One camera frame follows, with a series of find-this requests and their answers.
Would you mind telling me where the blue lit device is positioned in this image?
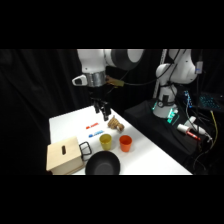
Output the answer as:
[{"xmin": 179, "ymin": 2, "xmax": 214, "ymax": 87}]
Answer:
[{"xmin": 182, "ymin": 89, "xmax": 195, "ymax": 110}]

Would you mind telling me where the wooden box with slot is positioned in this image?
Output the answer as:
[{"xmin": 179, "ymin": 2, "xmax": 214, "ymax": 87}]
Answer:
[{"xmin": 45, "ymin": 135, "xmax": 85, "ymax": 176}]

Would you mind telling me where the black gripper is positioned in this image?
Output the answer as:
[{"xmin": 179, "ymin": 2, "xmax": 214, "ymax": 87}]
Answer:
[{"xmin": 88, "ymin": 85, "xmax": 111, "ymax": 122}]

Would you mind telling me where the blue pen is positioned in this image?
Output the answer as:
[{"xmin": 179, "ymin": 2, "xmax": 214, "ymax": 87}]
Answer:
[{"xmin": 87, "ymin": 130, "xmax": 105, "ymax": 139}]

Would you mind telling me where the red pen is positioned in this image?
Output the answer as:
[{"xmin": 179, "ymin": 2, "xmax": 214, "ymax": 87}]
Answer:
[{"xmin": 85, "ymin": 122, "xmax": 100, "ymax": 131}]

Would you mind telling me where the yellow cup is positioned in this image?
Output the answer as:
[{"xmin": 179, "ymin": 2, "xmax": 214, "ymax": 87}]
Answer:
[{"xmin": 99, "ymin": 133, "xmax": 114, "ymax": 152}]

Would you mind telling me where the green lit control box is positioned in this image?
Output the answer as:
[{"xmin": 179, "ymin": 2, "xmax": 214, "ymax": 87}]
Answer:
[{"xmin": 166, "ymin": 107, "xmax": 180, "ymax": 125}]

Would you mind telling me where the orange cup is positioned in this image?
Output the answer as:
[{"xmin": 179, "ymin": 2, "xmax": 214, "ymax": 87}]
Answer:
[{"xmin": 118, "ymin": 134, "xmax": 134, "ymax": 154}]

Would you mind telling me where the yellow cable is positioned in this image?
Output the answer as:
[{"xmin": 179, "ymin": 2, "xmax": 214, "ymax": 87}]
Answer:
[{"xmin": 209, "ymin": 109, "xmax": 220, "ymax": 142}]

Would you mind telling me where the brown stuffed toy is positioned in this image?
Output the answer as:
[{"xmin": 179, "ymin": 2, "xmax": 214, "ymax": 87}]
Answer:
[{"xmin": 106, "ymin": 115, "xmax": 126, "ymax": 134}]

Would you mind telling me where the black wire holder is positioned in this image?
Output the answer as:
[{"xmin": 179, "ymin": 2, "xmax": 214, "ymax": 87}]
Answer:
[{"xmin": 78, "ymin": 141, "xmax": 93, "ymax": 158}]

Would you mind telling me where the black bowl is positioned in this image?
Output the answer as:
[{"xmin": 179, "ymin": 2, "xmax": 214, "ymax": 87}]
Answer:
[{"xmin": 84, "ymin": 150, "xmax": 122, "ymax": 176}]

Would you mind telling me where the backlit keyboard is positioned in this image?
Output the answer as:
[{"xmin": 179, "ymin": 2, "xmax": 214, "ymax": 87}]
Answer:
[{"xmin": 198, "ymin": 94, "xmax": 223, "ymax": 111}]

